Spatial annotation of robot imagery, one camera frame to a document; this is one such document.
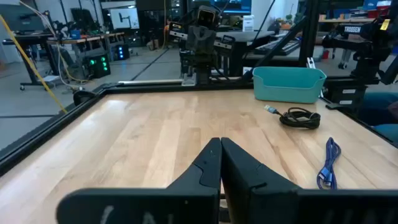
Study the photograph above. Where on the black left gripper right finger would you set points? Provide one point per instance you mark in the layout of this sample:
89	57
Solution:
245	180

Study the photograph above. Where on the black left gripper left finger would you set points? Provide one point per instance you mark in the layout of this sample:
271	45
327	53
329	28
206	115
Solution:
199	177

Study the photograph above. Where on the black Trossen-labelled robot arm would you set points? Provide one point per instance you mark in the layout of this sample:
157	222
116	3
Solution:
360	42

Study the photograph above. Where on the small white box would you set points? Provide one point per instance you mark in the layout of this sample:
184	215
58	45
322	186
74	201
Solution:
248	23

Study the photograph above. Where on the white-screen monitor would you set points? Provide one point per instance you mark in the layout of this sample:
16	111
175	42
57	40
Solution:
124	18

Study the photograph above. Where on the computer tower with blue lights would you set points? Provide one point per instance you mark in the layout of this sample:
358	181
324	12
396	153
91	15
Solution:
122	52

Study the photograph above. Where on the teal plastic bin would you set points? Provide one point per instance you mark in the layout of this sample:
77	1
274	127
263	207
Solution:
286	88

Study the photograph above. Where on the computer tower with green lights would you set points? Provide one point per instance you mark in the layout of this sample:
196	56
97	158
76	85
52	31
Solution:
98	64

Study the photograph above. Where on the wooden-top workbench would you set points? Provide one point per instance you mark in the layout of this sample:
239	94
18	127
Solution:
77	40

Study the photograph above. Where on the person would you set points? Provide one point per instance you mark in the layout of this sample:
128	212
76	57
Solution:
377	109

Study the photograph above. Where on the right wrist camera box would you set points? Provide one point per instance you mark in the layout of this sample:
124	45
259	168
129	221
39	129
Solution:
206	16

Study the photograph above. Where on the black diagonal frame brace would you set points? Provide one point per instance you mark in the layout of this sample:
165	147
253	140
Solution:
275	48

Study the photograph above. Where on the black frame post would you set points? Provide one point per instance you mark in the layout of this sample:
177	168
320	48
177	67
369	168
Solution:
309	34

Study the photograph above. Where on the black table frame rail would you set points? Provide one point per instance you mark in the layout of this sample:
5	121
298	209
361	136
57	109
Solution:
46	130

